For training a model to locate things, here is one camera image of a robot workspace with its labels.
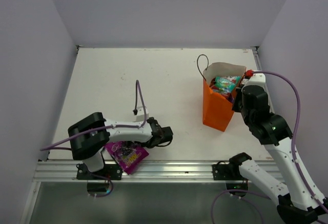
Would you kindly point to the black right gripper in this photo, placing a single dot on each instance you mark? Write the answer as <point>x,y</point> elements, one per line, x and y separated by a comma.
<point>238,95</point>

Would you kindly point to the purple Fox's candy bag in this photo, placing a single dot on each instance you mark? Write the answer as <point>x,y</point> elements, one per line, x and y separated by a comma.
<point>229,97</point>

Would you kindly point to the teal Fox's candy bag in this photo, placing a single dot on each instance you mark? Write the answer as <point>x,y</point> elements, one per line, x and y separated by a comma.
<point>224,85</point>

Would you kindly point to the orange paper bag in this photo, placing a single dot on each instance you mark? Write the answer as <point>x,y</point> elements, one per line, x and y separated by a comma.
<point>216,110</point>

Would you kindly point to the magenta purple snack bag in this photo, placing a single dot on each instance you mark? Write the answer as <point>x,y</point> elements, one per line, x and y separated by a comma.
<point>127,154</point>

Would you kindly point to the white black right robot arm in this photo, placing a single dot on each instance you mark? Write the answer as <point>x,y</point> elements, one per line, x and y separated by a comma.
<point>295,203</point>

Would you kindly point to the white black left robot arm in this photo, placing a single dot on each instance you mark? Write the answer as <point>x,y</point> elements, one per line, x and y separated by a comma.
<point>89,135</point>

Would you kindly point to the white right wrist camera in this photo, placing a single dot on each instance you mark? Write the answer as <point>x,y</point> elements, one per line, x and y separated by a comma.
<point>251,77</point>

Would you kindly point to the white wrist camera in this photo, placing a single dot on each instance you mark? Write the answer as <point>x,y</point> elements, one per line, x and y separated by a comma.
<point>141,113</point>
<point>251,77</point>

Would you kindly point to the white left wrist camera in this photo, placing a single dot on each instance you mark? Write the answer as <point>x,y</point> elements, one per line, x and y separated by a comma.
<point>141,113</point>

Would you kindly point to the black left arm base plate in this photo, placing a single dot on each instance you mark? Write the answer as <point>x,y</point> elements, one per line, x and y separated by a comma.
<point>102,171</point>

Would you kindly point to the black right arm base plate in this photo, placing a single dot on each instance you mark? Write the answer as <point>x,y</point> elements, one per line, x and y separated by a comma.
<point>226,171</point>

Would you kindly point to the front aluminium rail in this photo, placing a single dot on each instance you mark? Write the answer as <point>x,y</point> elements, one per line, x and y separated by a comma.
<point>147,171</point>

